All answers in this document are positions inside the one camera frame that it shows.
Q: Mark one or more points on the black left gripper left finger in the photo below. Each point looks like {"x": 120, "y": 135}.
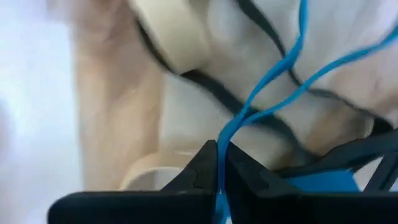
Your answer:
{"x": 186, "y": 205}

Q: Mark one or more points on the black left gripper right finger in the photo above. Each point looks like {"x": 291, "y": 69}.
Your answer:
{"x": 280, "y": 208}

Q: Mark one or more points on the wide blue rubber band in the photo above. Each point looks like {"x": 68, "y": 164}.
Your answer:
{"x": 323, "y": 182}

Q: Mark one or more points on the thin black rubber band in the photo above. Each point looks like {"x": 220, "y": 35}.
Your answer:
{"x": 217, "y": 90}
{"x": 264, "y": 25}

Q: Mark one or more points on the thin blue rubber band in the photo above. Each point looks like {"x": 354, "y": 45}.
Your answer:
{"x": 293, "y": 53}

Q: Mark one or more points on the wide black rubber band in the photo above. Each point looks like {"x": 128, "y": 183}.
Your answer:
{"x": 342, "y": 152}

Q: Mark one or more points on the wide beige rubber band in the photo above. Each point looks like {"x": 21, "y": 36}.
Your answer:
{"x": 174, "y": 34}

